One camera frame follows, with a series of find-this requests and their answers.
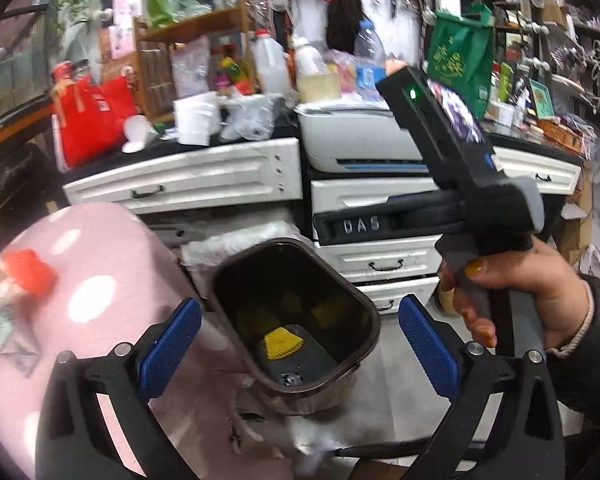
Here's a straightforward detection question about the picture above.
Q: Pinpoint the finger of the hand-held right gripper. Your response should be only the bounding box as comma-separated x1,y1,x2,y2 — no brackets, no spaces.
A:
387,192,468,233

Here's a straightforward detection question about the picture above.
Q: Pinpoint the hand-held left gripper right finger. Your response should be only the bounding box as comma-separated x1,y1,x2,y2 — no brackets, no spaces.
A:
397,294,566,480

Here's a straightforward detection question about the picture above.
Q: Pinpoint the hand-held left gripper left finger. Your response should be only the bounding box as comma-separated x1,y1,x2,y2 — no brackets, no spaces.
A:
35,297,203,480

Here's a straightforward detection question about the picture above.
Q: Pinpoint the yellow mesh scrap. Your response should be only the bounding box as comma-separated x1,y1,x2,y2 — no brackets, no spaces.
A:
264,325,304,361

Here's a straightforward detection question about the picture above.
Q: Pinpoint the brown plastic trash bin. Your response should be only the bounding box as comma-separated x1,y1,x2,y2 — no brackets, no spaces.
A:
209,238,382,417

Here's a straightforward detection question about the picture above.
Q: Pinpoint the clear plastic wrapper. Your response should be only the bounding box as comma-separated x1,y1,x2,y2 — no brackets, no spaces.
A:
0,306,37,377

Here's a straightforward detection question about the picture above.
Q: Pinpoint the red wrapper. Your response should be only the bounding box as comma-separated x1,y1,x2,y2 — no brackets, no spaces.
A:
2,248,57,294

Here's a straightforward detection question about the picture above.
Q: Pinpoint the person's right hand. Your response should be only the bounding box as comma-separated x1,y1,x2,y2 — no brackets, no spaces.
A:
439,239,594,355

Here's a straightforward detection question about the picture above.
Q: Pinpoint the small white drawer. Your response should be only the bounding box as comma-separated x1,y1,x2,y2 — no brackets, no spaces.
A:
311,176,440,217
356,276,442,315
314,236,442,282

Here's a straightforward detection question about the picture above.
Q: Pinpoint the black label strip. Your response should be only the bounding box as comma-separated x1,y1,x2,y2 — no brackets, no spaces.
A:
312,209,407,247

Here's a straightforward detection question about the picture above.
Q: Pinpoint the green tote bag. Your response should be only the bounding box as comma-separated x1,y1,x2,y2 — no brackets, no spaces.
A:
424,6,497,122

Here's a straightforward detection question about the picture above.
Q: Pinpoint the white printer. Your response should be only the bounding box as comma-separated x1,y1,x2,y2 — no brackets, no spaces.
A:
296,100,435,174

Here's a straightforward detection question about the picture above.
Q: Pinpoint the pink polka dot tablecloth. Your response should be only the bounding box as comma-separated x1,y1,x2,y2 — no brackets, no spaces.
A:
0,202,301,480

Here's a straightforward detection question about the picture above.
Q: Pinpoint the green framed picture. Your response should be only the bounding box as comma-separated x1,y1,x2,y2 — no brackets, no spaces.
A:
526,76,554,117

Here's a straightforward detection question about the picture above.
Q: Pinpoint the wicker basket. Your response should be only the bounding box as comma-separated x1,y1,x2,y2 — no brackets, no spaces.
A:
536,116,590,157

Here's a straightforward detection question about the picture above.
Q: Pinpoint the clear plastic water bottle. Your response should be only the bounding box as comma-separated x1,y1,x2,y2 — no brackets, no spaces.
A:
354,20,389,102

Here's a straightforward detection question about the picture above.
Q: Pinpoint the pale yellow plastic container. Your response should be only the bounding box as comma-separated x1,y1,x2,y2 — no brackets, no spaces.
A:
297,72,342,104

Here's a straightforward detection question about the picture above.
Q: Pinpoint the white drawer cabinet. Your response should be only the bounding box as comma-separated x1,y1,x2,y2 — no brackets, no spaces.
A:
62,137,304,214

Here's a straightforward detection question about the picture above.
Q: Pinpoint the clear crumpled plastic bag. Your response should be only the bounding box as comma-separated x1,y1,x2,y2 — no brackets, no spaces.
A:
219,94,277,142

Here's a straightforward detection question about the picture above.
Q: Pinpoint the white plastic jug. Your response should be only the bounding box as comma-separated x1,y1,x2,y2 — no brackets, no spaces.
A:
249,29,292,97

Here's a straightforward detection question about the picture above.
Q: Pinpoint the stack of white paper cups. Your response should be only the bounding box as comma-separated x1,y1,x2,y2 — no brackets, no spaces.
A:
173,92,222,146

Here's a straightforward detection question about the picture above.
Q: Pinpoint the red shopping bag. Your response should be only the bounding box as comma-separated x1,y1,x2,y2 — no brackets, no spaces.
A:
51,61,139,169

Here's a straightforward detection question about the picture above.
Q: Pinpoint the wooden shelf rack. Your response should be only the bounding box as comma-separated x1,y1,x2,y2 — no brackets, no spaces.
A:
131,0,253,127

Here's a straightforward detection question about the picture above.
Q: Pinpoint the pink card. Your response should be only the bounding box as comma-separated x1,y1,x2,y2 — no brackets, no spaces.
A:
109,0,147,58

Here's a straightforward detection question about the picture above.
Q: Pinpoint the white drawer black handle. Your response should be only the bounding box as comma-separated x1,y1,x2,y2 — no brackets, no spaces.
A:
491,146,584,197

